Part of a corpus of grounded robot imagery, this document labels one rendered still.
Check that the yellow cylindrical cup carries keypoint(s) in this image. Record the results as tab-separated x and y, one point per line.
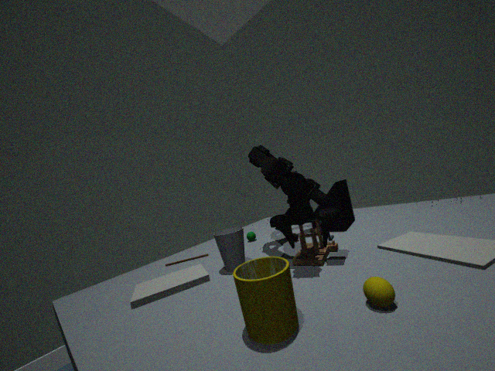
265	291

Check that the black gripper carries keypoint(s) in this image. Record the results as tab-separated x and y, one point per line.
327	216

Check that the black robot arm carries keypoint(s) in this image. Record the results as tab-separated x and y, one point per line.
276	171

